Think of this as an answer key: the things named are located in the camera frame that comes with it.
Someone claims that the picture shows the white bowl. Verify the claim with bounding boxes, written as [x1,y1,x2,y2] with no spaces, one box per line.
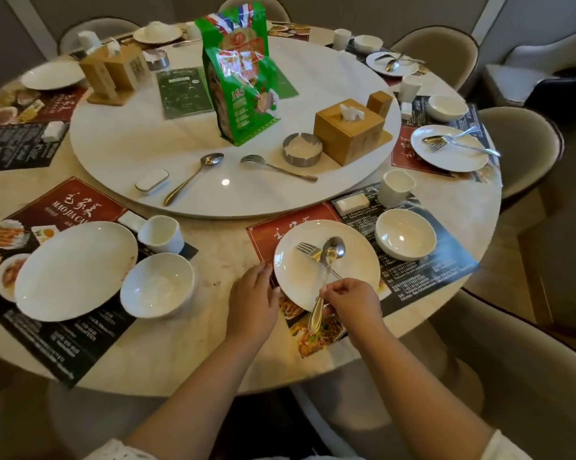
[352,34,384,55]
[375,208,437,262]
[426,94,470,123]
[144,21,173,40]
[119,252,196,320]

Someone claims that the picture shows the person's left forearm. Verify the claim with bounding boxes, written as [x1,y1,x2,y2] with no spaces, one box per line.
[124,330,266,460]

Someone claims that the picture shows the round metal ashtray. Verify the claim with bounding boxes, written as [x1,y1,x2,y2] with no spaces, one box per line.
[282,132,323,167]
[144,49,170,72]

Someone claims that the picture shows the person's white shirt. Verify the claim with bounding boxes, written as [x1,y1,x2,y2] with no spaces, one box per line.
[83,428,534,460]

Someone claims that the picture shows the person's left hand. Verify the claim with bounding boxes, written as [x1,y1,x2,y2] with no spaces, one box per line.
[225,261,282,349]

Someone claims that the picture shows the steel fork with gold handle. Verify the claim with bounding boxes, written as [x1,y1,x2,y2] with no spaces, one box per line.
[429,126,481,153]
[296,241,342,279]
[239,154,319,183]
[374,52,427,65]

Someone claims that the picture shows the white marble turntable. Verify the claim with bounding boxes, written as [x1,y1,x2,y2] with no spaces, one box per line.
[69,35,403,220]

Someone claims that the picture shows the green menu card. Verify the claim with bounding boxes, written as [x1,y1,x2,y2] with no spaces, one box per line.
[156,66,215,121]
[268,62,299,99]

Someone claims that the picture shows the wooden tissue box set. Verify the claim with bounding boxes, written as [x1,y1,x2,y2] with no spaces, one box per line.
[78,39,153,107]
[313,90,394,167]

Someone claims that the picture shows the person's right forearm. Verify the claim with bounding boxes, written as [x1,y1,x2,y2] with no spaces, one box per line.
[345,325,498,460]

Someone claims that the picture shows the white round plate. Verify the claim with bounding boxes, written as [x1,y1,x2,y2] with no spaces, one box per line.
[273,219,382,313]
[132,25,184,45]
[19,60,87,91]
[410,124,489,173]
[365,51,420,78]
[13,220,139,323]

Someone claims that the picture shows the person's right hand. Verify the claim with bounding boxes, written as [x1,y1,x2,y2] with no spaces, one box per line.
[319,278,385,342]

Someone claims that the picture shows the red and black menu placemat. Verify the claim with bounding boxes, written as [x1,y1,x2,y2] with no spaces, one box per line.
[344,39,432,87]
[266,21,312,43]
[0,176,199,389]
[246,183,481,360]
[391,95,504,188]
[0,85,88,173]

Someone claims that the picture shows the grey armchair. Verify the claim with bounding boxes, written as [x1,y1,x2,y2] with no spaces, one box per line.
[481,26,576,109]

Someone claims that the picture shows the green snack bag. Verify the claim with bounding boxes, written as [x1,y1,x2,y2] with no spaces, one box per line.
[194,1,282,147]

